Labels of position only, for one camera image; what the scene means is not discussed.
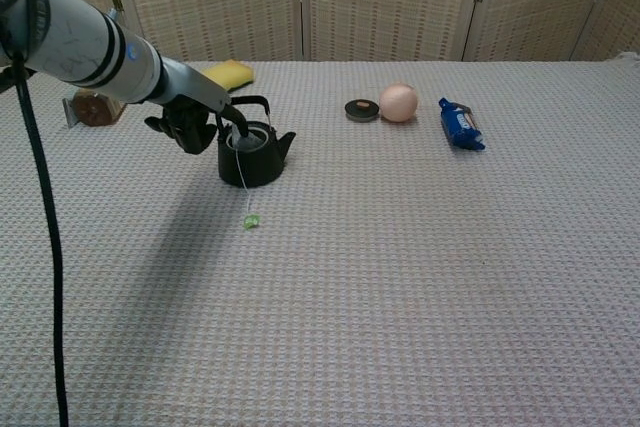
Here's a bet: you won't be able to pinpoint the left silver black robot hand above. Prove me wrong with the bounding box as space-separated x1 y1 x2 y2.
143 57 249 156

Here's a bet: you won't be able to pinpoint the pyramid tea bag with tag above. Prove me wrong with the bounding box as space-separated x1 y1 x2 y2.
229 129 267 233

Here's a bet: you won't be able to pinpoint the tea bottle with yellow cap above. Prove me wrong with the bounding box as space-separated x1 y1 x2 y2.
71 87 127 129

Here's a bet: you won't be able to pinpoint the black teapot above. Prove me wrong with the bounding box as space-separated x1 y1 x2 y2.
214 94 297 190

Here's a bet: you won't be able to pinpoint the yellow sponge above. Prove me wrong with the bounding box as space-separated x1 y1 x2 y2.
201 59 256 89

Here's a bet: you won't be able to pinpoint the woven folding screen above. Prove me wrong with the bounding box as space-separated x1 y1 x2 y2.
14 0 640 67

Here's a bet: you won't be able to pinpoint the pink peach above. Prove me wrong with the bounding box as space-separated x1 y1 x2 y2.
378 82 420 124

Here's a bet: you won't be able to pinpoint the woven pale tablecloth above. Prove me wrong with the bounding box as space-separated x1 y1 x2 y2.
0 50 640 427

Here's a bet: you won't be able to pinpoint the blue cookie packet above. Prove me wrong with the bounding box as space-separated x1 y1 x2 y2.
438 96 487 152

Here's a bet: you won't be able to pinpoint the black ring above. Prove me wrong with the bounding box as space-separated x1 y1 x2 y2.
344 98 382 124

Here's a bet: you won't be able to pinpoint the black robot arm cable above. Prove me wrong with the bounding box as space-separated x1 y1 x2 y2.
0 29 71 427

